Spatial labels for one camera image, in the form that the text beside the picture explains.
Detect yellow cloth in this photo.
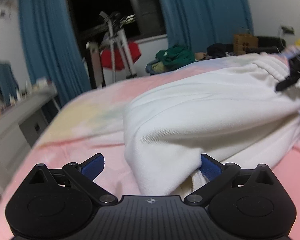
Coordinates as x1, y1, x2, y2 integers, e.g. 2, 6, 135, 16
145, 60, 165, 75

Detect brown paper bag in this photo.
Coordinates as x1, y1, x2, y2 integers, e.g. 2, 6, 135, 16
233, 33, 259, 55

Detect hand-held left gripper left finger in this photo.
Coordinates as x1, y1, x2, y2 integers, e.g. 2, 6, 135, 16
25, 153, 117, 205

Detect white dresser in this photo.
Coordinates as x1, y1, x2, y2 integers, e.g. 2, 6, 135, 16
0, 84, 58, 180

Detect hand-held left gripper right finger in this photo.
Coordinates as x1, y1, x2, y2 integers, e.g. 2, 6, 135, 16
184, 154, 275, 205

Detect black clothes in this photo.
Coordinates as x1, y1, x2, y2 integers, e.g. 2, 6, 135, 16
207, 44, 234, 56

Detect pastel bed blanket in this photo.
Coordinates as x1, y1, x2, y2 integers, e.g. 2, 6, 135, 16
0, 52, 300, 240

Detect blue curtain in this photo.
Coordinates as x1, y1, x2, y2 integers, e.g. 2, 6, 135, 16
154, 0, 254, 53
17, 0, 93, 110

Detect black sofa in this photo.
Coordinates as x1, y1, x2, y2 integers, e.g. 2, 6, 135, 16
206, 36, 287, 58

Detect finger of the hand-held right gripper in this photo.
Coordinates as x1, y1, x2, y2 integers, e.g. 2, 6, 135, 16
276, 74, 300, 92

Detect wavy mirror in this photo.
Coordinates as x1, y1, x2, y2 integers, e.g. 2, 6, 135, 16
0, 61, 19, 100

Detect green clothes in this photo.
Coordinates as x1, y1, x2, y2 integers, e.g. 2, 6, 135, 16
155, 44, 197, 70

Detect garment steamer stand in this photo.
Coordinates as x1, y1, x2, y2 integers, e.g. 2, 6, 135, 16
99, 11, 138, 83

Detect red cloth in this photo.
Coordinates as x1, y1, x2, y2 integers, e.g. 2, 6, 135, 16
100, 42, 142, 71

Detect dark window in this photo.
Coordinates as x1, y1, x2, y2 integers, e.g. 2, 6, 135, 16
64, 0, 167, 43

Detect brown cardboard box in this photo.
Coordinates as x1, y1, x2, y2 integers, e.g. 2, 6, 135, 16
86, 41, 105, 89

